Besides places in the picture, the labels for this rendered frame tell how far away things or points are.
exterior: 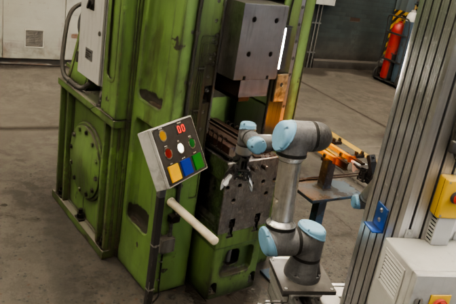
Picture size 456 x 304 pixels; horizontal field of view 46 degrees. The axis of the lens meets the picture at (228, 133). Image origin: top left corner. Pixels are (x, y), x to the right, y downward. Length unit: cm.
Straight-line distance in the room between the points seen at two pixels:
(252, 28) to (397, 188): 129
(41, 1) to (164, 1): 496
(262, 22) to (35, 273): 200
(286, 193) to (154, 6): 147
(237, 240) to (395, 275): 163
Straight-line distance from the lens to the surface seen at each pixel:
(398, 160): 187
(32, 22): 790
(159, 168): 246
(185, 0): 274
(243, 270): 346
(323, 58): 1064
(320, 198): 322
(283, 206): 206
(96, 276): 353
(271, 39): 292
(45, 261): 366
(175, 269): 338
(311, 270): 223
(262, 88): 298
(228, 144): 301
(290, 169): 201
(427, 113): 177
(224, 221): 312
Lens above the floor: 205
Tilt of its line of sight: 19 degrees down
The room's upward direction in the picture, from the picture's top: 9 degrees clockwise
